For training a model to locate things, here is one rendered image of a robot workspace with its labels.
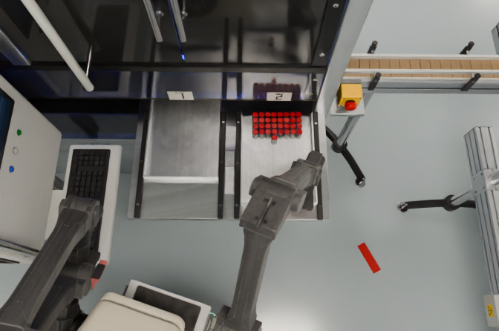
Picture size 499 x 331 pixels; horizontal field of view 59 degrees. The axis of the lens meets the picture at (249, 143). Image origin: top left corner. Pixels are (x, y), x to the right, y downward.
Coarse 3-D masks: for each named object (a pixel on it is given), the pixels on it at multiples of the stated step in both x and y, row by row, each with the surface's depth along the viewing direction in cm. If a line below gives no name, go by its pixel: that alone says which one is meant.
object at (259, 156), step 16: (304, 128) 163; (256, 144) 161; (272, 144) 161; (288, 144) 161; (304, 144) 161; (256, 160) 159; (272, 160) 159; (288, 160) 159; (256, 176) 157; (272, 176) 157
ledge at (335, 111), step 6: (336, 96) 168; (336, 102) 167; (360, 102) 167; (330, 108) 166; (336, 108) 166; (342, 108) 166; (360, 108) 166; (330, 114) 166; (336, 114) 166; (342, 114) 166; (348, 114) 166; (354, 114) 166; (360, 114) 166
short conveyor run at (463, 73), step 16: (464, 48) 166; (352, 64) 168; (368, 64) 168; (384, 64) 168; (400, 64) 168; (416, 64) 168; (432, 64) 168; (448, 64) 168; (464, 64) 168; (480, 64) 168; (496, 64) 168; (368, 80) 165; (384, 80) 165; (400, 80) 165; (416, 80) 165; (432, 80) 165; (448, 80) 165; (464, 80) 165; (480, 80) 165; (496, 80) 165
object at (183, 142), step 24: (168, 120) 164; (192, 120) 164; (216, 120) 164; (168, 144) 161; (192, 144) 161; (216, 144) 161; (144, 168) 154; (168, 168) 158; (192, 168) 158; (216, 168) 158
